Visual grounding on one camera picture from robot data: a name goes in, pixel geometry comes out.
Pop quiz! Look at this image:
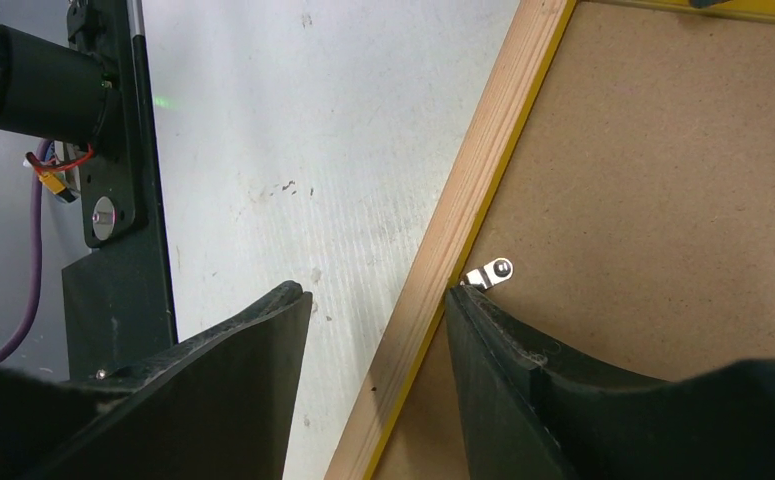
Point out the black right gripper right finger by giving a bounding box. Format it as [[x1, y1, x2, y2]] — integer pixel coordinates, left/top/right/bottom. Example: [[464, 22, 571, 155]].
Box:
[[445, 286, 775, 479]]

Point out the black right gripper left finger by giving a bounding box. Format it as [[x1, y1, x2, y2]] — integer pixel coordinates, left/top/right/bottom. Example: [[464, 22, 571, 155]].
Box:
[[0, 281, 313, 479]]

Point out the small metal turn clip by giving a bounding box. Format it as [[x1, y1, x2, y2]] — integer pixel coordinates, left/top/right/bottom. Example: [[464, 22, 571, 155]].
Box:
[[459, 257, 514, 291]]

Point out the brown cardboard backing board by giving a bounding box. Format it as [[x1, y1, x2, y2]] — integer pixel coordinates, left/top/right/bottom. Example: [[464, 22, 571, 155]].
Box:
[[372, 3, 775, 480]]

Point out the yellow wooden picture frame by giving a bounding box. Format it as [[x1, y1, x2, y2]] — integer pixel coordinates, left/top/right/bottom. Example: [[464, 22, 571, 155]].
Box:
[[323, 0, 775, 480]]

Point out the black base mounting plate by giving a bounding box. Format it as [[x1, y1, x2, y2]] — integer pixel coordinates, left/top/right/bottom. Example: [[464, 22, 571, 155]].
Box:
[[62, 1, 177, 380]]

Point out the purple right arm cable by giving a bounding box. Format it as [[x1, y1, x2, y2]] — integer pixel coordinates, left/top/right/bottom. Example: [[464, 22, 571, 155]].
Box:
[[0, 139, 54, 366]]

